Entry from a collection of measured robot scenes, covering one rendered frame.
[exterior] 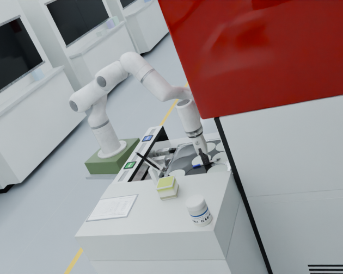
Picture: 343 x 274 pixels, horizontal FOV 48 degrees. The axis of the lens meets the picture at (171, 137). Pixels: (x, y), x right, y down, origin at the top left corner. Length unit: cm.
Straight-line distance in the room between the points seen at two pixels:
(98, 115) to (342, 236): 140
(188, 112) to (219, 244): 59
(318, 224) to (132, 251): 78
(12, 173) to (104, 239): 334
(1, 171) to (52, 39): 233
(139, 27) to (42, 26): 246
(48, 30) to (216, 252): 526
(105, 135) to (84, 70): 410
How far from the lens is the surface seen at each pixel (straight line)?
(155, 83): 174
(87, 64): 629
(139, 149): 213
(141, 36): 820
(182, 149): 207
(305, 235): 182
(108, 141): 231
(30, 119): 514
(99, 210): 177
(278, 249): 191
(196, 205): 136
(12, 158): 486
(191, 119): 171
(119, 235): 157
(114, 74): 189
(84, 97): 217
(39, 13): 629
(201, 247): 146
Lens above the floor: 186
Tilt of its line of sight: 25 degrees down
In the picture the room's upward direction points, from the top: 23 degrees counter-clockwise
